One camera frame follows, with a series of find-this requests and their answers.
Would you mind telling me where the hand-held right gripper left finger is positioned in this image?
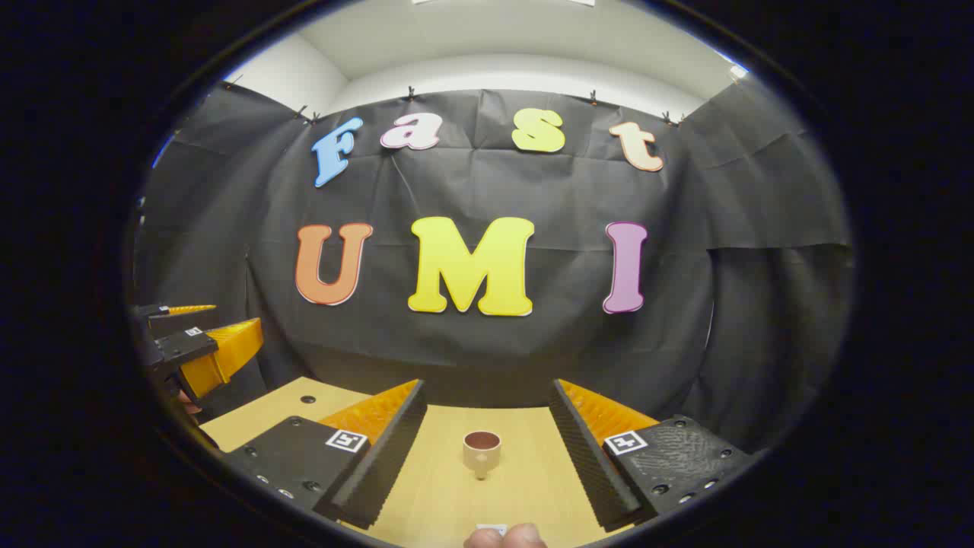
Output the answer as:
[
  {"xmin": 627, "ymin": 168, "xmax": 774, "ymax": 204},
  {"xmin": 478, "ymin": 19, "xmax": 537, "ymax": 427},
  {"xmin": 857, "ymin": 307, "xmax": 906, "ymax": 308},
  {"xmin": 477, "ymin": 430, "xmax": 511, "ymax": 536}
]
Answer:
[{"xmin": 224, "ymin": 378, "xmax": 428, "ymax": 531}]

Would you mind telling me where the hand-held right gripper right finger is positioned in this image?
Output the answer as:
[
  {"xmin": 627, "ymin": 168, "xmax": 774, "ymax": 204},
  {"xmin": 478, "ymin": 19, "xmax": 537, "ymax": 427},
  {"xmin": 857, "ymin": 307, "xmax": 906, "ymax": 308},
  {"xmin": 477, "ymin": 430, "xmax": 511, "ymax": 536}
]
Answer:
[{"xmin": 549, "ymin": 378, "xmax": 754, "ymax": 534}]

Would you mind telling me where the beige cup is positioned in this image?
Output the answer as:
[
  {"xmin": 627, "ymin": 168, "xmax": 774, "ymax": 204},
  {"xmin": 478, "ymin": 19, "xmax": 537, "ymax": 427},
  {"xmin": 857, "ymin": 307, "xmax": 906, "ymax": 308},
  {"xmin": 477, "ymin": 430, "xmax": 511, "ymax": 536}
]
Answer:
[{"xmin": 463, "ymin": 430, "xmax": 503, "ymax": 482}]

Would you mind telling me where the wooden desktop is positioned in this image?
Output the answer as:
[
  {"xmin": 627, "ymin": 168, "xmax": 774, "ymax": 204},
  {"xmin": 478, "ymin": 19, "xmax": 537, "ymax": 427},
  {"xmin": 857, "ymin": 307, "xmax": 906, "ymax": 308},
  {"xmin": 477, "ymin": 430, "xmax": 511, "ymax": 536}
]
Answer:
[{"xmin": 199, "ymin": 377, "xmax": 648, "ymax": 547}]

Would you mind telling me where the black backdrop cloth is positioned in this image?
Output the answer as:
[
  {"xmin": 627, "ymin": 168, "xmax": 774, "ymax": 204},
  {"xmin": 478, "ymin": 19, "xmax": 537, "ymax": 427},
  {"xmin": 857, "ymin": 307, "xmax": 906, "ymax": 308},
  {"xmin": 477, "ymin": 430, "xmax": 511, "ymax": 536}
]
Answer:
[{"xmin": 133, "ymin": 80, "xmax": 855, "ymax": 457}]

